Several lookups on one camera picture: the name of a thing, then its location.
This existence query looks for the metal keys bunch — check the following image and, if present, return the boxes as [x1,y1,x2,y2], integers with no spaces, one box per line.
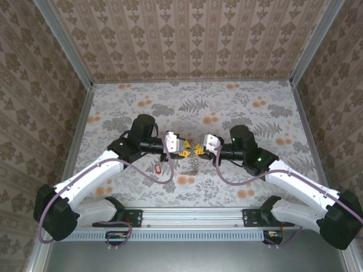
[187,138,200,176]

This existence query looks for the aluminium base beam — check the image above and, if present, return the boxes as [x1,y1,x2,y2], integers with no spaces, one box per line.
[76,207,296,229]

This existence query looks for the aluminium table side rail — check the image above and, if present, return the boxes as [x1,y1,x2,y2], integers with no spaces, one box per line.
[290,82,363,272]
[27,83,96,272]

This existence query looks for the grey slotted cable duct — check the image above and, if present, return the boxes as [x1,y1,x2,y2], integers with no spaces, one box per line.
[69,228,284,242]

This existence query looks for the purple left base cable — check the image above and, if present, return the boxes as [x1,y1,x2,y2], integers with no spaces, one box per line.
[92,220,133,250]

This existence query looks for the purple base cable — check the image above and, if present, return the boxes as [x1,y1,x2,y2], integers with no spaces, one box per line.
[262,225,304,250]
[92,220,133,250]

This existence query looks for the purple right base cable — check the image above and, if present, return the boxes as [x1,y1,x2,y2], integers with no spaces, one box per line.
[262,225,304,250]

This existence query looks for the aluminium frame post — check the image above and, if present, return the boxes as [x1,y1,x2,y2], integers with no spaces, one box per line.
[289,0,347,86]
[33,0,94,87]

